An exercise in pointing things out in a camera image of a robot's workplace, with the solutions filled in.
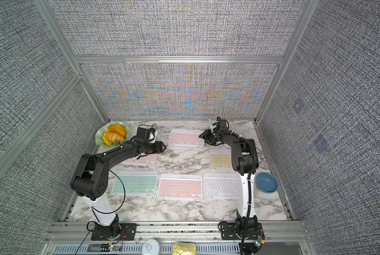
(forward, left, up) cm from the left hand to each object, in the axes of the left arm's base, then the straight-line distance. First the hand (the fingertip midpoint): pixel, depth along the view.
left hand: (165, 146), depth 95 cm
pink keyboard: (-5, +11, -7) cm, 14 cm away
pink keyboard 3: (-22, -8, -8) cm, 25 cm away
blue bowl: (-23, -56, -7) cm, 61 cm away
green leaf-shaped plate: (+20, +43, -4) cm, 48 cm away
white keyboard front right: (-23, -31, -8) cm, 39 cm away
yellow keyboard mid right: (-6, -33, -7) cm, 35 cm away
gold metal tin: (-51, -10, -3) cm, 52 cm away
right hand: (+12, -23, -3) cm, 26 cm away
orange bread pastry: (+13, +33, -1) cm, 36 cm away
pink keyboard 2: (+10, -13, -6) cm, 18 cm away
